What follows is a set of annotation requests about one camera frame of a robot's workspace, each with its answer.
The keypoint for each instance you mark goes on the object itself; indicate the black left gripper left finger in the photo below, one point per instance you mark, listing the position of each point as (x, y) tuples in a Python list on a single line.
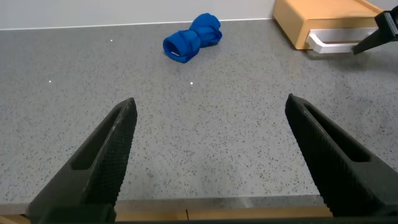
[(99, 161)]

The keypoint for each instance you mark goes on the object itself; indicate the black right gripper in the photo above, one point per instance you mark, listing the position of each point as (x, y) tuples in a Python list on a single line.
[(390, 26)]

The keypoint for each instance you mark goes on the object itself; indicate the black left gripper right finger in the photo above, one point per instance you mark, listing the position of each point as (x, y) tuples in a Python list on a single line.
[(339, 174)]

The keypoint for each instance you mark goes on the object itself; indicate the blue rolled cloth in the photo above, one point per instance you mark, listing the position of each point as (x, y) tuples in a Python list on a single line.
[(192, 39)]

